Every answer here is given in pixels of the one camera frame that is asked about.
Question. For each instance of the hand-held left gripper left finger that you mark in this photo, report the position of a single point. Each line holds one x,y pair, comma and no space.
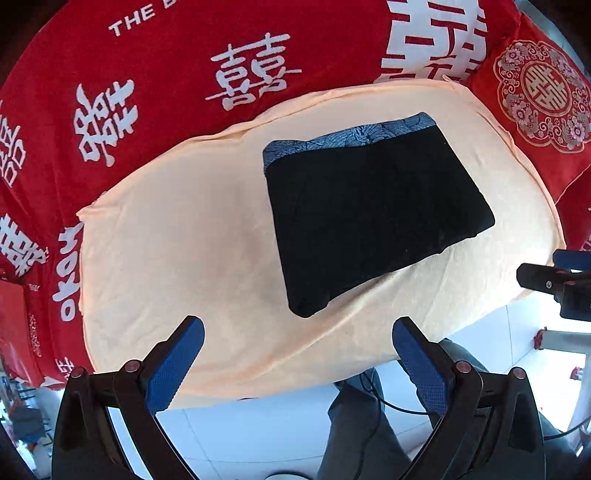
173,369

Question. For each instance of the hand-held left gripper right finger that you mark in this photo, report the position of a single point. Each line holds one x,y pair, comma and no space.
422,369

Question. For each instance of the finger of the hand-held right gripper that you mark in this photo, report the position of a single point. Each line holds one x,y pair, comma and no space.
572,259
535,278

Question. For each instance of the black pants with blue waistband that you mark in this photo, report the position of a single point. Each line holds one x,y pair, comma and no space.
369,207

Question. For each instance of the person's grey trousers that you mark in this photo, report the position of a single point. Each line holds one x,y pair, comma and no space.
360,429

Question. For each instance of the peach towel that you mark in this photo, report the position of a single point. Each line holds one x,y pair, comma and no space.
184,254

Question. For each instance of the red patterned box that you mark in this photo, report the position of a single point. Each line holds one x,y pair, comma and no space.
18,332

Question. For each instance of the red floral print pillow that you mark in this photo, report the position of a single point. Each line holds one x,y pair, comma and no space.
545,92

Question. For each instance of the red printed blanket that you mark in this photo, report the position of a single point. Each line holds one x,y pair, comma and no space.
161,115

